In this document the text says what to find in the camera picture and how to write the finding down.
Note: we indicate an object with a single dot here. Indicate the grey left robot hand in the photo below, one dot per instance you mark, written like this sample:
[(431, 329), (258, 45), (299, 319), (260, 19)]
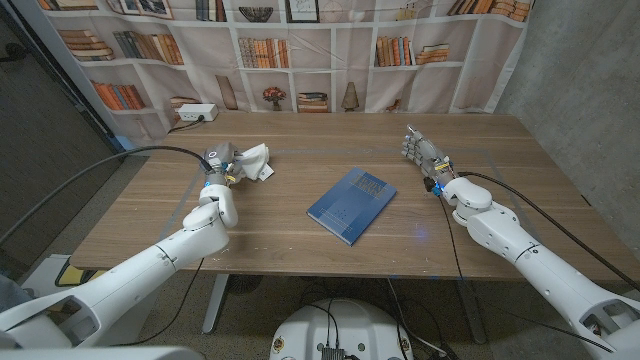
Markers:
[(222, 157)]

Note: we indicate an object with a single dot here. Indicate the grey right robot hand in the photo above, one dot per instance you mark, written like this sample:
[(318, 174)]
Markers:
[(430, 155)]

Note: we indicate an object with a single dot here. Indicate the white cloth with label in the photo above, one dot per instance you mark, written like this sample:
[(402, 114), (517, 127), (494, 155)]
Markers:
[(256, 159)]

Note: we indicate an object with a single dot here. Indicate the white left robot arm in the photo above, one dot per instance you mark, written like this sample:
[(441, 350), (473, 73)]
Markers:
[(135, 280)]

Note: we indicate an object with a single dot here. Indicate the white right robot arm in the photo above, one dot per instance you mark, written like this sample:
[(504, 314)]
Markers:
[(545, 275)]

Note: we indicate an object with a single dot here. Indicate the blue hardcover book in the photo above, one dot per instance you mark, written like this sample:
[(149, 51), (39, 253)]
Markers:
[(352, 205)]

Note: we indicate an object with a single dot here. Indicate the white power strip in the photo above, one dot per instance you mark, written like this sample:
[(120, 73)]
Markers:
[(197, 112)]

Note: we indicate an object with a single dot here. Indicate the printed bookshelf backdrop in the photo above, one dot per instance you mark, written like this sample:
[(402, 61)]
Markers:
[(310, 80)]

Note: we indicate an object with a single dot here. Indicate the white table leg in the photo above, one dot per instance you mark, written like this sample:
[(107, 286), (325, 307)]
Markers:
[(216, 305)]

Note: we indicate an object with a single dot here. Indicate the dark table leg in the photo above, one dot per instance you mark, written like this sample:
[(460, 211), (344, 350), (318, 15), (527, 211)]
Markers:
[(472, 310)]

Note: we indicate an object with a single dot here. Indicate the dark perforated panel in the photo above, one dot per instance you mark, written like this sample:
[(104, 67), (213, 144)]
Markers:
[(45, 150)]

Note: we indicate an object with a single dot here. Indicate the yellow and black floor marker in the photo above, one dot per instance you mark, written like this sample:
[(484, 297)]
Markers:
[(75, 275)]

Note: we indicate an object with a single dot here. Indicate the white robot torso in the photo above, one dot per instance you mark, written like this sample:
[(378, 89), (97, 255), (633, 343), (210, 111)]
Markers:
[(345, 327)]

